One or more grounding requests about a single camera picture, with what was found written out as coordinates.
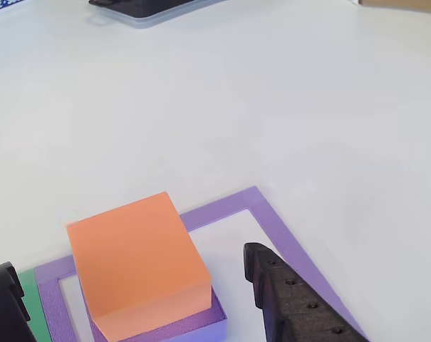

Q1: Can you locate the green square frame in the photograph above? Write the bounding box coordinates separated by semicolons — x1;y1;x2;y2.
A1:
17;269;54;342

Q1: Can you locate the brown cardboard box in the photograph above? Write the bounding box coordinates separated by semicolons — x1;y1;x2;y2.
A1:
357;0;431;15

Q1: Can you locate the purple square frame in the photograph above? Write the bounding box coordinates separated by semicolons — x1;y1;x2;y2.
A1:
33;185;371;342

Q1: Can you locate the orange foam block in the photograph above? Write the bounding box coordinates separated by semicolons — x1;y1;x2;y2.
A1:
66;191;213;341

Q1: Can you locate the black object in tray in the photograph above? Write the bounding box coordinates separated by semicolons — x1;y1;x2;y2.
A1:
88;0;205;18

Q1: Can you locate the clear plastic tray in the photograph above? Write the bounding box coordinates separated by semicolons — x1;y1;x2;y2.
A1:
88;0;237;29

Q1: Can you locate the purple foam block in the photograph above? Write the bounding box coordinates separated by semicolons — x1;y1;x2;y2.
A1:
90;286;228;342

